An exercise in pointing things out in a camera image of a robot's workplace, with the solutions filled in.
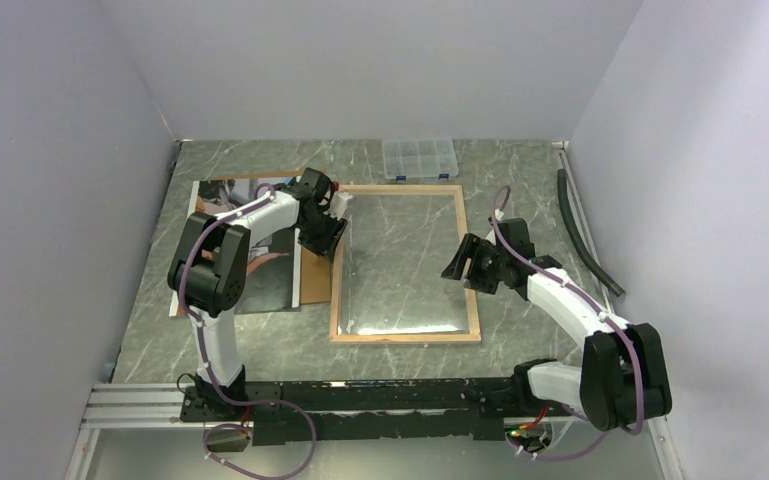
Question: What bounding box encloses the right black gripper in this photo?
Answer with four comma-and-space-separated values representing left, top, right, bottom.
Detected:
441, 233, 508, 294

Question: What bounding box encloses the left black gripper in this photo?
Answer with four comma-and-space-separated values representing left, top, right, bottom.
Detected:
298, 207, 349, 263

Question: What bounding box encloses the brown backing board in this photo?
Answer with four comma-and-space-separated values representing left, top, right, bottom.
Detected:
225, 170, 331, 305

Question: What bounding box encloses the white wooden picture frame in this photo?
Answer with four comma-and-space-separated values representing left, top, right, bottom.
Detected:
329, 184, 482, 345

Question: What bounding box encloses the printed photo poster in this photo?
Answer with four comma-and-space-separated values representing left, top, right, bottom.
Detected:
188, 176, 301, 315

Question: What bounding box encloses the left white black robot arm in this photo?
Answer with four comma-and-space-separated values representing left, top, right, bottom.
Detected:
167, 168, 353, 420

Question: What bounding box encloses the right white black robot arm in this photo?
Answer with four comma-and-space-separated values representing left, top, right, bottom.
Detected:
441, 218, 673, 432

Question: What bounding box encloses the clear plastic organizer box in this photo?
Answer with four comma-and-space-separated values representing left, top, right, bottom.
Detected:
382, 138, 459, 183

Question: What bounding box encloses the black foam tube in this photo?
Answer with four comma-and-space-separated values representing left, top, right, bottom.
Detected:
556, 168, 625, 297

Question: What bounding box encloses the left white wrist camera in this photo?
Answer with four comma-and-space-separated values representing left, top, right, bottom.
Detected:
327, 190, 354, 219

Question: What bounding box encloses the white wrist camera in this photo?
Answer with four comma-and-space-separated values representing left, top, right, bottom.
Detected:
485, 209, 504, 245
327, 190, 354, 219

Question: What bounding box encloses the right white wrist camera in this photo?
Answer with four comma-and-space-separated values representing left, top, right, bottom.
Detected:
485, 209, 504, 245

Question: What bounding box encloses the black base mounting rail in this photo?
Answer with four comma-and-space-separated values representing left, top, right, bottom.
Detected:
179, 377, 566, 446

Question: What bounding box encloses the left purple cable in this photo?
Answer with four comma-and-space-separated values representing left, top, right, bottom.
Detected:
177, 184, 319, 480

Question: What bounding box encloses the aluminium extrusion rail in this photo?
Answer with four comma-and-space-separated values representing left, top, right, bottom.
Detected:
81, 383, 184, 429

